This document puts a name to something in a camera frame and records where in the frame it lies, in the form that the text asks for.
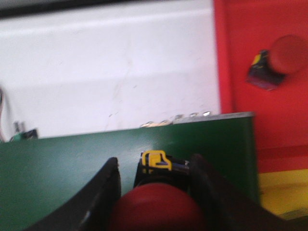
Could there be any red plastic tray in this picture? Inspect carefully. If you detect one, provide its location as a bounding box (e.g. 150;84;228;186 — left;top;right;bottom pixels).
213;0;308;173

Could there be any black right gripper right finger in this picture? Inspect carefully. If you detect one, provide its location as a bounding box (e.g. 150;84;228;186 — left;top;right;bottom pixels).
189;154;289;231

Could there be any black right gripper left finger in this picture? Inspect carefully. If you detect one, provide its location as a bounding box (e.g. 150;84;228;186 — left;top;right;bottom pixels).
25;157;121;231

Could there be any metal conveyor end bracket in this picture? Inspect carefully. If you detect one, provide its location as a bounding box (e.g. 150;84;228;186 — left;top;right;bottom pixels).
140;111;255;128

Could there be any green sensor connector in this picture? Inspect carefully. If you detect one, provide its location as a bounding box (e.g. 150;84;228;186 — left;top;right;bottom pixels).
9;121;39;142

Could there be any white rear conveyor panel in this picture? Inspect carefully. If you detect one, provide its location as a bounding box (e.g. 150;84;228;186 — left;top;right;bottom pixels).
0;0;221;140

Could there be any red mushroom push button switch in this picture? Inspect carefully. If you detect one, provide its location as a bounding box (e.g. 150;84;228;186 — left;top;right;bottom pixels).
107;150;208;231
246;34;308;90

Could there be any green conveyor belt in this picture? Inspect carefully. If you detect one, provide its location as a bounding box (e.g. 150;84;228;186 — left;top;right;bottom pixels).
0;113;260;231

